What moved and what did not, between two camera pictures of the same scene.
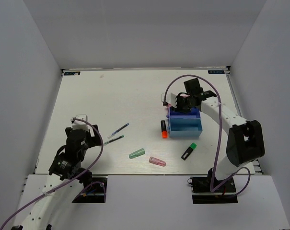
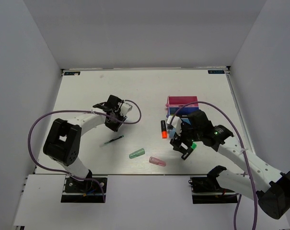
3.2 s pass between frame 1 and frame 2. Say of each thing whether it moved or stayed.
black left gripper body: moved
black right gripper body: moved
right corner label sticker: stayed
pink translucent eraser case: stayed
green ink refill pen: stayed
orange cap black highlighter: stayed
